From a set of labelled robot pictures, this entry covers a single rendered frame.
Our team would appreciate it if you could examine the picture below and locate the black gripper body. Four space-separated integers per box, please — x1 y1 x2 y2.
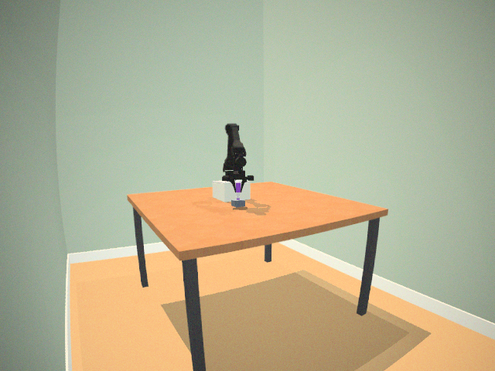
222 166 254 182

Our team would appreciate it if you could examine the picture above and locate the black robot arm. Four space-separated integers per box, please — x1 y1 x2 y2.
223 124 247 179

